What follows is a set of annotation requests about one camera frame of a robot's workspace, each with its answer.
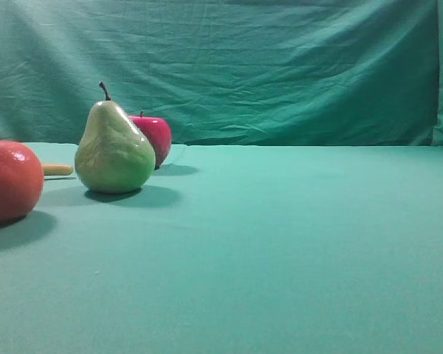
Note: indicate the green pear with stem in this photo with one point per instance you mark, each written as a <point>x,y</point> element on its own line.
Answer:
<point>113,156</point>

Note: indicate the green table cloth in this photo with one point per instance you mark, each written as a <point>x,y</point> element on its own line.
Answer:
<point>235,249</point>

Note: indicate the red apple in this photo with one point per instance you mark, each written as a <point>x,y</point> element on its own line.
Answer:
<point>158,133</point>

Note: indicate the green backdrop cloth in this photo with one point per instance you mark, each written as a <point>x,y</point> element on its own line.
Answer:
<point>227,72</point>

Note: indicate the yellow banana tip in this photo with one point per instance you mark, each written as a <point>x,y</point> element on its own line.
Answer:
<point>57,169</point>

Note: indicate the orange tangerine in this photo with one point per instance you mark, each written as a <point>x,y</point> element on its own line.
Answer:
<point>21,180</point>

